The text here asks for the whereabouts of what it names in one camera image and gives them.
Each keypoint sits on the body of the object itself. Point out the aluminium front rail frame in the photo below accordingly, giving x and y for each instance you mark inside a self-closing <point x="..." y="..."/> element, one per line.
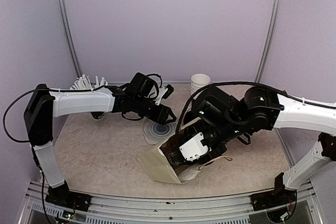
<point x="114" y="209"/>

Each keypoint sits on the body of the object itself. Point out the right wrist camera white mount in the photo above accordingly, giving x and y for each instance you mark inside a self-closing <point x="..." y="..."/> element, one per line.
<point x="189" y="152"/>

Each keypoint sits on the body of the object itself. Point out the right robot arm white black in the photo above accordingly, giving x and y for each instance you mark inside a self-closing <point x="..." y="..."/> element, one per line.
<point x="224" y="118"/>

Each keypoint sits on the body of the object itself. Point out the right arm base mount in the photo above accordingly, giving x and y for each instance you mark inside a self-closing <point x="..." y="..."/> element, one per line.
<point x="270" y="199"/>

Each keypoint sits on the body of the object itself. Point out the grey spiral pattern plate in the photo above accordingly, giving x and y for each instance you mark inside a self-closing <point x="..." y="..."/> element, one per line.
<point x="155" y="133"/>

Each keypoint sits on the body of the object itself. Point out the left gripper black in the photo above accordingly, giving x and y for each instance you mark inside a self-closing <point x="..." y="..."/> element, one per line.
<point x="161" y="116"/>

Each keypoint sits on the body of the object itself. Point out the cup of white straws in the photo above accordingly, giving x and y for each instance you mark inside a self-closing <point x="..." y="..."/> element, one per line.
<point x="83" y="83"/>

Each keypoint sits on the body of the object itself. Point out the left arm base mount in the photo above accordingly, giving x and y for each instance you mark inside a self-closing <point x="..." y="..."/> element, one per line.
<point x="71" y="200"/>

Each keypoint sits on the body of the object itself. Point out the cream paper bag with handles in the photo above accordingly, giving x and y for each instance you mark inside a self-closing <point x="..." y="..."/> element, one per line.
<point x="158" y="168"/>

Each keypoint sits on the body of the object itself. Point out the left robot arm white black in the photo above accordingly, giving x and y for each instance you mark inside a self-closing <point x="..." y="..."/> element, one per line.
<point x="141" y="96"/>

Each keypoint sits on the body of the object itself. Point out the stack of paper cups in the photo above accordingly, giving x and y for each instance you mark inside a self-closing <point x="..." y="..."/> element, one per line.
<point x="198" y="81"/>

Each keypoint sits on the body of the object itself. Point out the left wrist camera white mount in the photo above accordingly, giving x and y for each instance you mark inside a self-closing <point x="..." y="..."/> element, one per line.
<point x="164" y="93"/>

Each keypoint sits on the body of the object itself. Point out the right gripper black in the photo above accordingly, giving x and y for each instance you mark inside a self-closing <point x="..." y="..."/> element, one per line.
<point x="217" y="153"/>

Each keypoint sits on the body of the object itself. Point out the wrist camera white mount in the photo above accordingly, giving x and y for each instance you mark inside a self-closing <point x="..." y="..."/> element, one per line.
<point x="164" y="93"/>
<point x="189" y="152"/>

